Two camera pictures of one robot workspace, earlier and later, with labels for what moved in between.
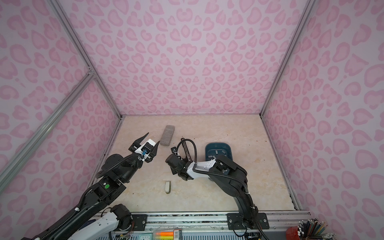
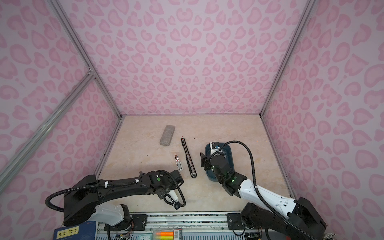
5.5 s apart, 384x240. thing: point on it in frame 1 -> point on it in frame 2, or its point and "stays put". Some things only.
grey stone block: [167, 135] stays put
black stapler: [185, 149] stays put
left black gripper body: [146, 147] -> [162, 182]
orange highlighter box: [175, 234] stays put
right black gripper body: [174, 171] -> [221, 180]
